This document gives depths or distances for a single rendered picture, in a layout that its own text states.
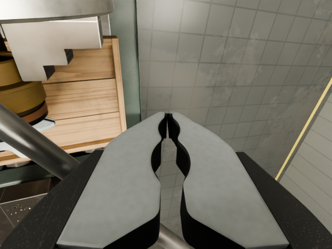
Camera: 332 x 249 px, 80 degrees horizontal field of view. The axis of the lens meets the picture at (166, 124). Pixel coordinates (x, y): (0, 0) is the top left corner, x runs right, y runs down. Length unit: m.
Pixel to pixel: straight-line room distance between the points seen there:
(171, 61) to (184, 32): 0.21
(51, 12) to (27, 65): 0.13
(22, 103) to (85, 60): 0.24
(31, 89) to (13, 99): 0.03
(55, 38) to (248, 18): 1.62
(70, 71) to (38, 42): 0.25
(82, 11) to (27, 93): 0.15
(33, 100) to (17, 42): 0.08
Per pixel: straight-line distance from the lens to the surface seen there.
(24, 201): 0.59
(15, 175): 0.71
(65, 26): 0.29
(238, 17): 1.75
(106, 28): 0.54
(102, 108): 0.58
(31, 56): 0.31
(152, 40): 1.48
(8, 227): 0.76
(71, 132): 0.62
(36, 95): 0.33
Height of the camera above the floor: 1.40
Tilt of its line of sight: 52 degrees down
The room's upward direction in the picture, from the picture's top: 148 degrees clockwise
